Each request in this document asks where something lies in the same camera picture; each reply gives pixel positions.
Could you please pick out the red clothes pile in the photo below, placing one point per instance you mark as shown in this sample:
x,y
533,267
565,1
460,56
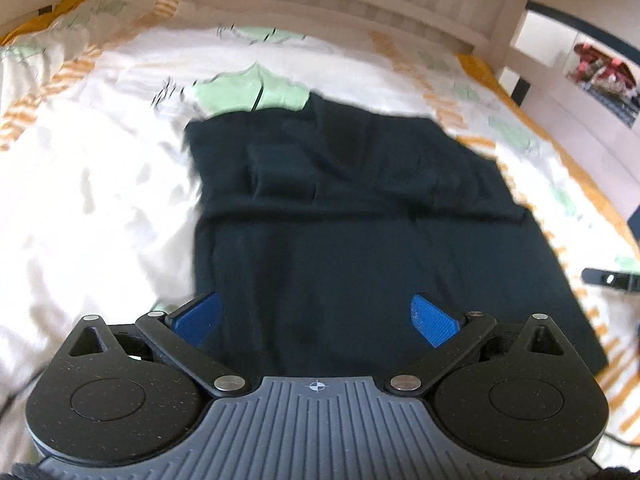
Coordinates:
x,y
607,77

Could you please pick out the white patterned duvet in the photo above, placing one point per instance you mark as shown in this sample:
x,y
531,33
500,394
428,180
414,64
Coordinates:
x,y
90,200

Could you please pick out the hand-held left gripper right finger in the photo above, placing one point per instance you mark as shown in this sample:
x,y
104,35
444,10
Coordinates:
x,y
434,319

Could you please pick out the dark navy zip hoodie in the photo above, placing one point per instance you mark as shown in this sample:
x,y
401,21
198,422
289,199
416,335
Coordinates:
x,y
360,220

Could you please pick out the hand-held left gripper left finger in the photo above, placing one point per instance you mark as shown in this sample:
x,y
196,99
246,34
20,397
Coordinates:
x,y
199,319

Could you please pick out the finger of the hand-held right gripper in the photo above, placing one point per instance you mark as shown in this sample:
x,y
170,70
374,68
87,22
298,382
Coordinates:
x,y
612,280

